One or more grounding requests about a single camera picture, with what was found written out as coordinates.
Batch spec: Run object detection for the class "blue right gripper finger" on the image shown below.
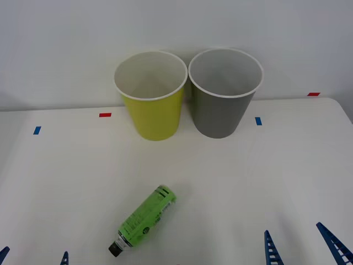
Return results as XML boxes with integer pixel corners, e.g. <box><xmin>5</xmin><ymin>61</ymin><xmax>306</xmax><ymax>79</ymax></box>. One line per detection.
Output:
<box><xmin>264</xmin><ymin>229</ymin><xmax>284</xmax><ymax>265</ymax></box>
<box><xmin>315</xmin><ymin>221</ymin><xmax>353</xmax><ymax>265</ymax></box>

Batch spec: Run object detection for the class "green label plastic bottle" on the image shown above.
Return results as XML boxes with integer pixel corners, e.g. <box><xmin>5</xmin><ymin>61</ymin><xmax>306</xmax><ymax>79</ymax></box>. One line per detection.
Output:
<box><xmin>108</xmin><ymin>184</ymin><xmax>178</xmax><ymax>258</ymax></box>

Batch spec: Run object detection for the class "grey plastic bin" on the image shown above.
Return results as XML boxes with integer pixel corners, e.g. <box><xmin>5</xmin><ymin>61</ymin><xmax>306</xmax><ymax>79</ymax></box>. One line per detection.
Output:
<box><xmin>188</xmin><ymin>47</ymin><xmax>265</xmax><ymax>140</ymax></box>

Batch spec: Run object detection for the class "yellow-green plastic bin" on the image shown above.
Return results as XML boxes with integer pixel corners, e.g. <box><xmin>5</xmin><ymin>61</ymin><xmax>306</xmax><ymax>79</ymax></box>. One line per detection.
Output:
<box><xmin>114</xmin><ymin>50</ymin><xmax>189</xmax><ymax>142</ymax></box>

